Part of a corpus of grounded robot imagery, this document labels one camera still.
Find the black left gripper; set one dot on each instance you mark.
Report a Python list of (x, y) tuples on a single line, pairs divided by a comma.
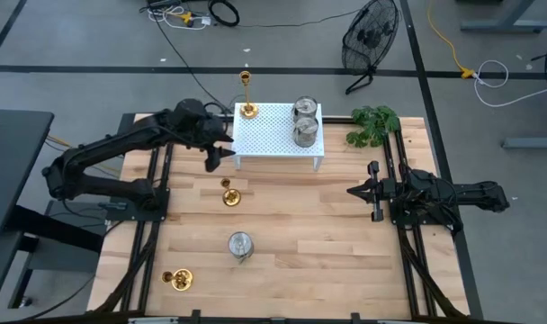
[(210, 135)]

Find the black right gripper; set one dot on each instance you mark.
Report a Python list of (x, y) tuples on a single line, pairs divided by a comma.
[(381, 191)]

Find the tall brass candlestick holder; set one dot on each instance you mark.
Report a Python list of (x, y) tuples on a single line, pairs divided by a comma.
[(248, 110)]

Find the short brass candlestick holder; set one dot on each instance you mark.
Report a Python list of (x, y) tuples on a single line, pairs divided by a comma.
[(231, 198), (182, 280)]

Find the silver scented candle tin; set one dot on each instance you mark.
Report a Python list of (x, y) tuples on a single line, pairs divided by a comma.
[(305, 105), (306, 132), (240, 245)]

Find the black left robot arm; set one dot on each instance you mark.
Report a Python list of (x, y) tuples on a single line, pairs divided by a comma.
[(111, 139)]

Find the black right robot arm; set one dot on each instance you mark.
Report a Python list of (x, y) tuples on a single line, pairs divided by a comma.
[(476, 195)]

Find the white perforated metal shelf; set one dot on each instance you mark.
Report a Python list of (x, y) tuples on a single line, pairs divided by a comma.
[(269, 139)]

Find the green potted plant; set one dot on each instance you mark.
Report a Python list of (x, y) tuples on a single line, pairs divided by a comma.
[(368, 135)]

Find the white power adapter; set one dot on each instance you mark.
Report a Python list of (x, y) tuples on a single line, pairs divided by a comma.
[(205, 20)]

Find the yellow power plug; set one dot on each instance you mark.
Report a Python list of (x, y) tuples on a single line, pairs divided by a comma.
[(186, 17)]

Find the silver metal bar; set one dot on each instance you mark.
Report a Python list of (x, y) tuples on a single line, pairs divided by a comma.
[(152, 321), (395, 322)]

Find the black power strip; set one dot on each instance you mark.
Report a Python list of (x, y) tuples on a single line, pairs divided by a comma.
[(163, 3)]

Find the black floor fan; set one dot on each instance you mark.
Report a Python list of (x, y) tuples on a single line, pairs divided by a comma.
[(368, 36)]

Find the grey desk foot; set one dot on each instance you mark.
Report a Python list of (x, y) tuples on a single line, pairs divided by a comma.
[(534, 143)]

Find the dark grey desk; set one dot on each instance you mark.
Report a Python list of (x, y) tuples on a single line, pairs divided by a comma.
[(12, 171)]

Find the grey desk leg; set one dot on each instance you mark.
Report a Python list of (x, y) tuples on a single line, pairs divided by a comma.
[(503, 27)]

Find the black aluminium table frame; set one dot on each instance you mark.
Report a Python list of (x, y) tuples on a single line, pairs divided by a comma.
[(408, 270)]

